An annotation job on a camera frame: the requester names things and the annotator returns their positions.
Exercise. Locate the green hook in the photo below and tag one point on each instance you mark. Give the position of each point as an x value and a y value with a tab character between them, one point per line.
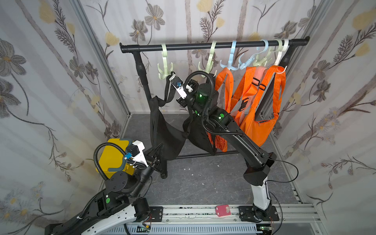
166	70
262	62
210	61

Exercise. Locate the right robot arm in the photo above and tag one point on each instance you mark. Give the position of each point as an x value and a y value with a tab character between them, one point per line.
197	94

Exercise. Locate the yellow storage box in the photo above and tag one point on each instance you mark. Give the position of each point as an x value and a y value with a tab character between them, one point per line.
112	161

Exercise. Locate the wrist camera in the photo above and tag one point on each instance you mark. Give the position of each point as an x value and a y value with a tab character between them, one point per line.
135	156
177	83

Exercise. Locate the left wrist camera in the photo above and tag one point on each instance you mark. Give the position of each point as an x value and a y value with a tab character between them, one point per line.
135	156

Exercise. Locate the aluminium rail base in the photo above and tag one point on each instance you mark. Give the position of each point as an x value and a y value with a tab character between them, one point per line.
287	219

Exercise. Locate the blue hook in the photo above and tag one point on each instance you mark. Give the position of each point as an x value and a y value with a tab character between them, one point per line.
229	65
253	57

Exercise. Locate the black crescent bag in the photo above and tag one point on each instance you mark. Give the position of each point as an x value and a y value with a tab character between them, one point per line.
198	135

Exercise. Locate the blue hook left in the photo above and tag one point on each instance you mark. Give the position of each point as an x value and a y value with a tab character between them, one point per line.
229	65

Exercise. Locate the green hook right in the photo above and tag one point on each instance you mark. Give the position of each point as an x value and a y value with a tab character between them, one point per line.
262	62

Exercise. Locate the white cable duct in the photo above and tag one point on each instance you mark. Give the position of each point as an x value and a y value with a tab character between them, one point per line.
194	229

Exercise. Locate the pink crescent bag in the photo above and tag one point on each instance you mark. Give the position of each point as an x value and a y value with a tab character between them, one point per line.
258	76

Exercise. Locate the dark orange waist bag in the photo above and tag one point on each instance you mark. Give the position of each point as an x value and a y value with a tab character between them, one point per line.
247	88
224	77

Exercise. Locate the black clothes rack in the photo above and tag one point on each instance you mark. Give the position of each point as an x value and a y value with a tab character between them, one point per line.
136	51

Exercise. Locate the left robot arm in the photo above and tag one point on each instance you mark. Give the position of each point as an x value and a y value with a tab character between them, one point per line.
120	201

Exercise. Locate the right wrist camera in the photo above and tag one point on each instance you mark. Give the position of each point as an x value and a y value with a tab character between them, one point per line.
177	83

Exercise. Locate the bright orange crescent bag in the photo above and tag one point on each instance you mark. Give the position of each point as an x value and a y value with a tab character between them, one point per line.
258	131

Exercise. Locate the green hook far left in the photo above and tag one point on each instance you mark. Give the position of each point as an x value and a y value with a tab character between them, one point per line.
166	70

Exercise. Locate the pink tag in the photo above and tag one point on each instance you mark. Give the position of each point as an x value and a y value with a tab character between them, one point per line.
222	210

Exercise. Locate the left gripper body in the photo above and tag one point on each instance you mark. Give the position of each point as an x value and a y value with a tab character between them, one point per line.
152	164

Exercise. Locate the blue hook right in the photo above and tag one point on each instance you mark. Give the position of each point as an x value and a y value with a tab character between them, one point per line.
253	57

